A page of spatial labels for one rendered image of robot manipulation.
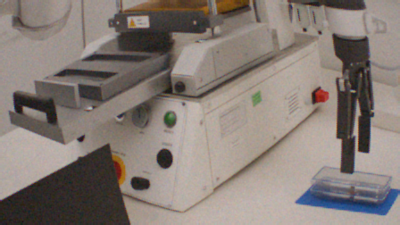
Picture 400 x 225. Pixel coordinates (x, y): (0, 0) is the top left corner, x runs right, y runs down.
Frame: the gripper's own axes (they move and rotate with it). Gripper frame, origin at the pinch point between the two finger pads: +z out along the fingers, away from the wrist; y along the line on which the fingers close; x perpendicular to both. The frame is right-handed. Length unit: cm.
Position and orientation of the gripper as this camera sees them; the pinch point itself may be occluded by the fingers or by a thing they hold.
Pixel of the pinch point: (356, 147)
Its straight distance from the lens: 98.6
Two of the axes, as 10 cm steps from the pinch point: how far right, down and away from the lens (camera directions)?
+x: 7.7, 1.3, -6.2
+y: -6.3, 3.5, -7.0
